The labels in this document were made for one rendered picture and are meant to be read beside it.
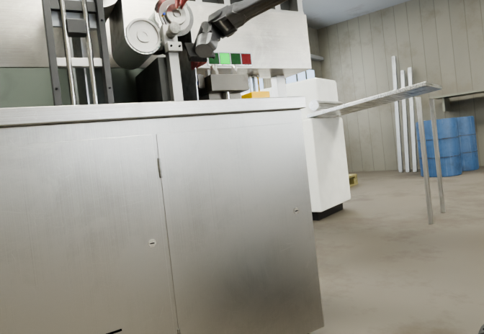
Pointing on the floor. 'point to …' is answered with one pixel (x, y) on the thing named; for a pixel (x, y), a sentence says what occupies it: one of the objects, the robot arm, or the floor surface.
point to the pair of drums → (451, 146)
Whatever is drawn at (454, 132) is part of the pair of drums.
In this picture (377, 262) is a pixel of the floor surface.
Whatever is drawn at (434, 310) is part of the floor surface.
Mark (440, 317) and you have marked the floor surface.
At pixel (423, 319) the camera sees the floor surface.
